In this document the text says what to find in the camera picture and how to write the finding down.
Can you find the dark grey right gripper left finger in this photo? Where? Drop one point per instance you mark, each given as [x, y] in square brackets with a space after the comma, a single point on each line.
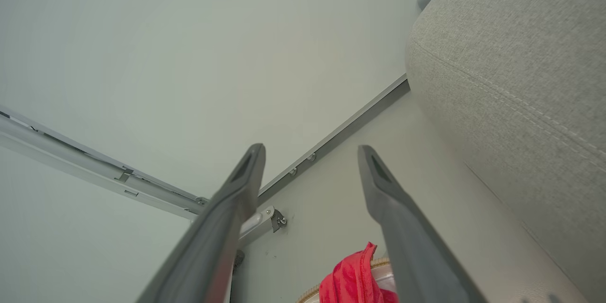
[213, 241]

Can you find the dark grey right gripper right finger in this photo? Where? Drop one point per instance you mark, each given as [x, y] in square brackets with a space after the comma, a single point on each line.
[412, 246]

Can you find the red shirt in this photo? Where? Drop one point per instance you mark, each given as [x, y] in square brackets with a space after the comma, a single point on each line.
[350, 279]

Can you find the grey fabric sofa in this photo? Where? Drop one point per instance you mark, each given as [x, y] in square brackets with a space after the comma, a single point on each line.
[511, 80]

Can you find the white laundry basket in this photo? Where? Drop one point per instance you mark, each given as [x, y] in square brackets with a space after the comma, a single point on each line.
[383, 274]

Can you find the grey partition support foot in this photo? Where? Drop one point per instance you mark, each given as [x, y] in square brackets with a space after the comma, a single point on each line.
[255, 223]

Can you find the black caster wheel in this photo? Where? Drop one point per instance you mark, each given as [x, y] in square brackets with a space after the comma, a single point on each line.
[280, 221]

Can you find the aluminium partition base rail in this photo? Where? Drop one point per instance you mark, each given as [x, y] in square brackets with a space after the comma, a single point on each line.
[341, 132]

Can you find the aluminium partition corner post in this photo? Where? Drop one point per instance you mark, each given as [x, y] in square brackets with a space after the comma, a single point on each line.
[71, 156]

